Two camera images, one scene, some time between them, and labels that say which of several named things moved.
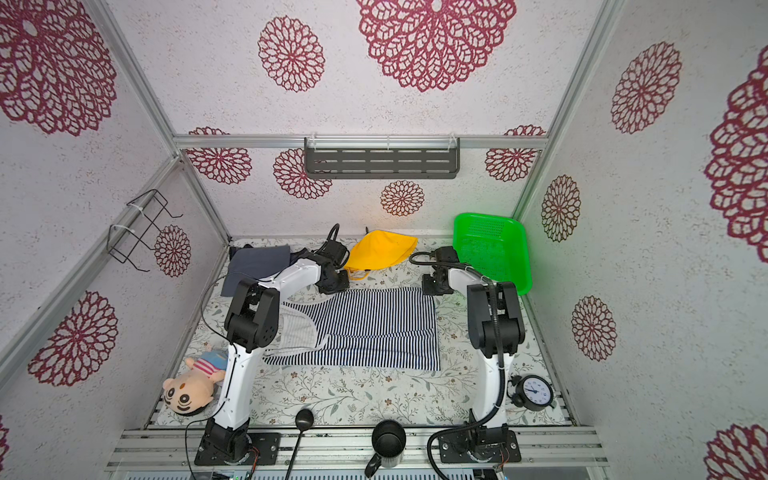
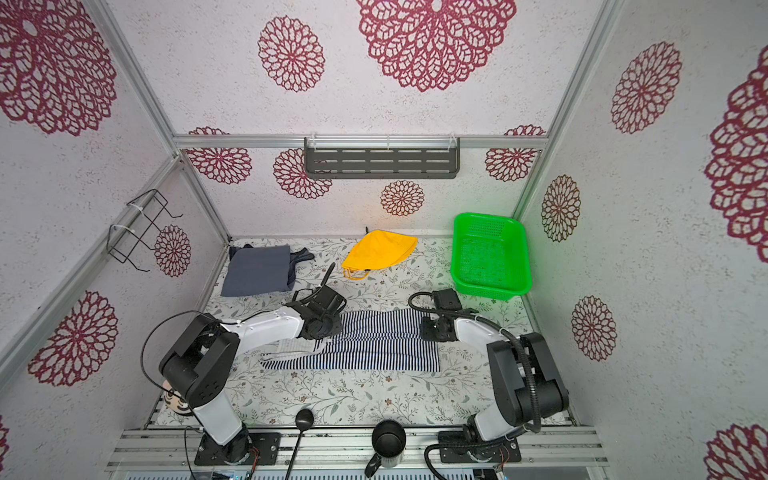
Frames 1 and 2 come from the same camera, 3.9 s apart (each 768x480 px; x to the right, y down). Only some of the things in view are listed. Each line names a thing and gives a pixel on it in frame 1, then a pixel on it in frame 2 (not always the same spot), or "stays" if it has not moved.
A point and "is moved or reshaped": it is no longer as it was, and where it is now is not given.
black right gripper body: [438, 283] -> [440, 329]
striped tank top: [358, 327] is moved or reshaped
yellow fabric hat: [379, 250] stays
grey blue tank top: [254, 263] stays
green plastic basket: [495, 246] stays
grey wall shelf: [381, 157] stays
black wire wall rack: [148, 215] stays
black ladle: [303, 422] stays
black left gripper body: [341, 282] -> [332, 326]
